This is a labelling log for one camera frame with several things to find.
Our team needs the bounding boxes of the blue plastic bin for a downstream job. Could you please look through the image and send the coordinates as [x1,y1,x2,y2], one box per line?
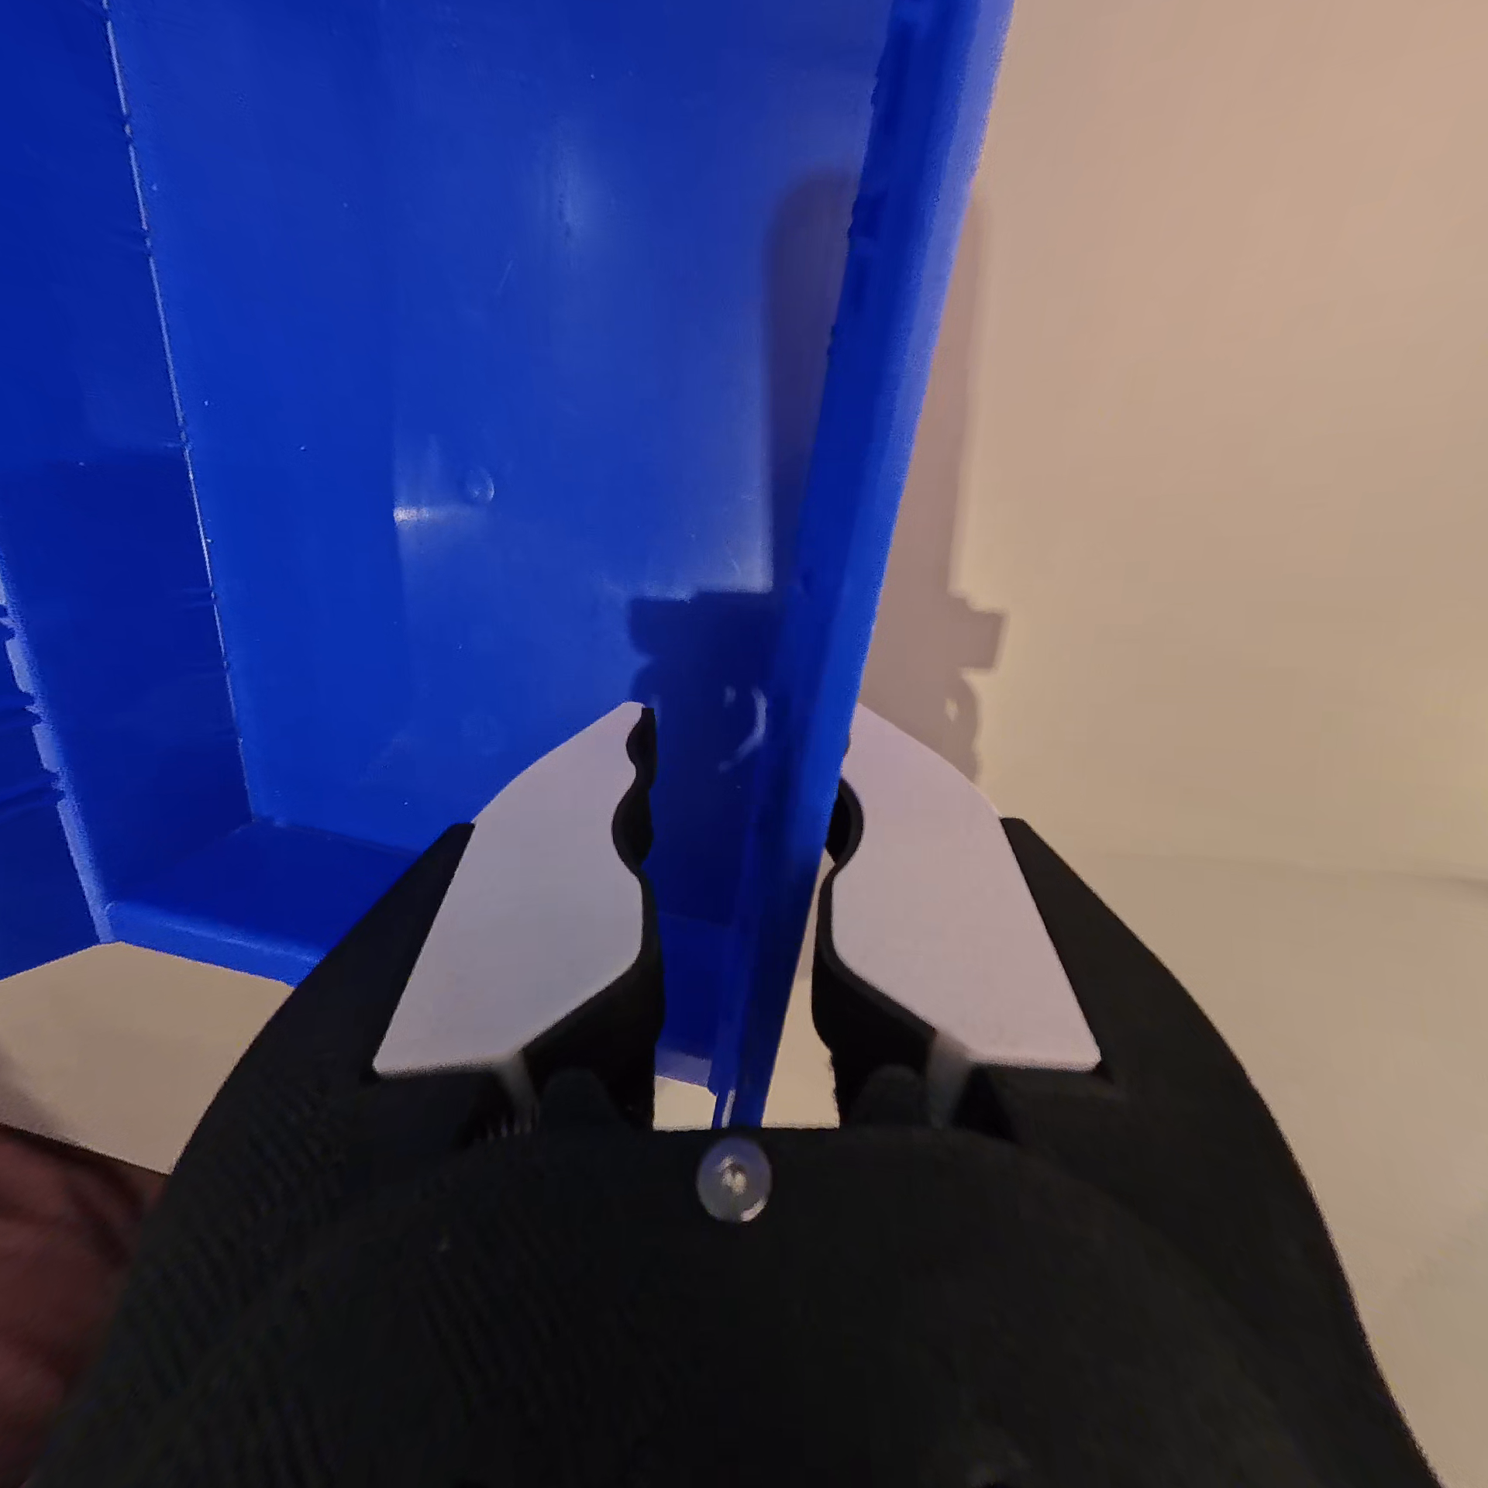
[0,0,1016,1132]

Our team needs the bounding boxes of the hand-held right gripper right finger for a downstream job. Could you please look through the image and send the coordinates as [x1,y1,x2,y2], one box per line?
[812,707,1104,1135]

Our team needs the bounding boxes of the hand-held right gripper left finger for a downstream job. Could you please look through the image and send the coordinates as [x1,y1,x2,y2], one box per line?
[373,699,665,1135]

